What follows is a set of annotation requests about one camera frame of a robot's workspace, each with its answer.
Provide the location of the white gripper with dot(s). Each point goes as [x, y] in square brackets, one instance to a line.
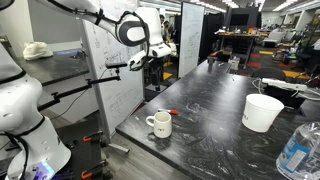
[155, 51]

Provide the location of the red and white marker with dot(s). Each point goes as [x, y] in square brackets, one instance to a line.
[172, 112]

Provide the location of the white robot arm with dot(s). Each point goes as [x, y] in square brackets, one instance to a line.
[43, 154]

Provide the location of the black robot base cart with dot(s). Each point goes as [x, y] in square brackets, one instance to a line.
[84, 140]

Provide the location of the white ceramic mug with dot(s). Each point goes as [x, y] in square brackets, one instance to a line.
[162, 124]

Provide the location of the person in background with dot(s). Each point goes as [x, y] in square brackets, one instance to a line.
[166, 28]

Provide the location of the far whiteboard panel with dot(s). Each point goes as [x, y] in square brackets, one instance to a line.
[191, 30]

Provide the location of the large whiteboard on stand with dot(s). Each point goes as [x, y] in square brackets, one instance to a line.
[116, 99]

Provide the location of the black side table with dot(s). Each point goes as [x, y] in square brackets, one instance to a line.
[62, 65]

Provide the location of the wooden desk in background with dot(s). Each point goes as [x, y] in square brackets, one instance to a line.
[241, 45]

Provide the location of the white power strip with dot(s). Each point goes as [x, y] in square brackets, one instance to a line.
[283, 84]

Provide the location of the white paper bucket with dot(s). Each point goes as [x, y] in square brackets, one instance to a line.
[260, 112]

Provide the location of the white crumpled cloth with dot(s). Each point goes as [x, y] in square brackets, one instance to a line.
[36, 50]

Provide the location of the clear plastic water bottle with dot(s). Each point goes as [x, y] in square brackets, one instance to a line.
[300, 158]

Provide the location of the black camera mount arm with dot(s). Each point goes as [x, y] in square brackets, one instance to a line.
[89, 84]

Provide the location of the black wall monitor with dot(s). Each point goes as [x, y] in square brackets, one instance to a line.
[239, 19]

